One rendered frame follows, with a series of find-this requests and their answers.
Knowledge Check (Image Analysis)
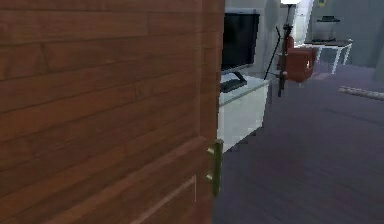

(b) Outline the black floor lamp white shade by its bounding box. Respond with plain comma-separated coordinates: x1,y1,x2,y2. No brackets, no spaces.
264,0,303,98

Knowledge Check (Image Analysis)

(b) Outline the white table dark top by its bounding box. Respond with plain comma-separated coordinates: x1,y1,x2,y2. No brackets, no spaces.
302,38,354,75

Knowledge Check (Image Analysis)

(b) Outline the red armchair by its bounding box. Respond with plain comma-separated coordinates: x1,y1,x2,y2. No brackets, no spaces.
277,35,318,84

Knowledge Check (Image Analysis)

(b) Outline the brown wooden room door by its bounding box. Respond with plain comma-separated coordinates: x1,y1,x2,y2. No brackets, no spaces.
0,0,226,224

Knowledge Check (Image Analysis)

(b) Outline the pale long strip on floor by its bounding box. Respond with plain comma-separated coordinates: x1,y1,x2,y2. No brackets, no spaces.
338,85,384,102

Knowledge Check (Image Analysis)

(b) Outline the black television set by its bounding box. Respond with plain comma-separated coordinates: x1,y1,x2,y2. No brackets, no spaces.
219,8,261,94

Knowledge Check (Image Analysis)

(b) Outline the grey pot with black lid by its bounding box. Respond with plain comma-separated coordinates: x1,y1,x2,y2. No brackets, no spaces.
311,15,341,43

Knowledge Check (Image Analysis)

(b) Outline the brass door handle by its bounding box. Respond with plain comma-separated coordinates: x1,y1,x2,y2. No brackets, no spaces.
205,138,225,197

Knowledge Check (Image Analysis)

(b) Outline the white television cabinet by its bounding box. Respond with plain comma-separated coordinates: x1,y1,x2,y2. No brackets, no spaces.
217,72,271,154

